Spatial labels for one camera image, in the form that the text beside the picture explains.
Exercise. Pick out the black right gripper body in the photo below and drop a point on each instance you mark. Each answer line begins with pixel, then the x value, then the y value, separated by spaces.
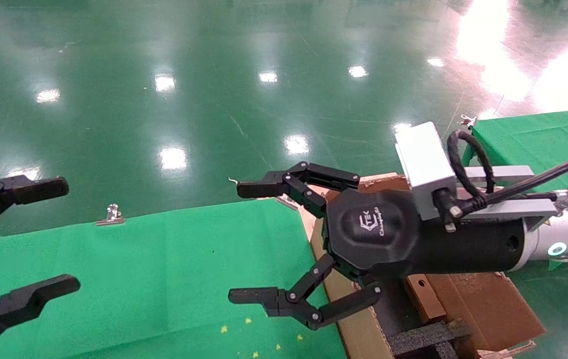
pixel 373 229

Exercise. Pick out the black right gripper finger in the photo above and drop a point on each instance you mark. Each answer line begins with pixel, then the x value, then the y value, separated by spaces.
pixel 309 179
pixel 299 299

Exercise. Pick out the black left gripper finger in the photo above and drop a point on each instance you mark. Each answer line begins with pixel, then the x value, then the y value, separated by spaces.
pixel 35 189
pixel 25 300

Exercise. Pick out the small brown cardboard box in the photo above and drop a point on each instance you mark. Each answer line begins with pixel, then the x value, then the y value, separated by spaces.
pixel 426 296

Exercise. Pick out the large open cardboard carton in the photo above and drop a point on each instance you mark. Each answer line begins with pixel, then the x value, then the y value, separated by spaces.
pixel 488 309

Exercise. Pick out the silver metal binder clip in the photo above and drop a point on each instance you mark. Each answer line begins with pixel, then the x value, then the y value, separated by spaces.
pixel 467 120
pixel 111 217
pixel 286 202

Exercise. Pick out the large green table cloth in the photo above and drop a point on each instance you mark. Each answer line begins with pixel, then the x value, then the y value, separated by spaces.
pixel 139 279

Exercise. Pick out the black foam insert block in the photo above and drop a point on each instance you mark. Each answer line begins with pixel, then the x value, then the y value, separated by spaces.
pixel 428 339

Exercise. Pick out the green cloth with hanging corner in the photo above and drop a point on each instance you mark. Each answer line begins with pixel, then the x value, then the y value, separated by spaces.
pixel 538 139

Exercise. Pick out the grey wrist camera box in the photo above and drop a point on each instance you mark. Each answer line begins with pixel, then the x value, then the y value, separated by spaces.
pixel 424 164

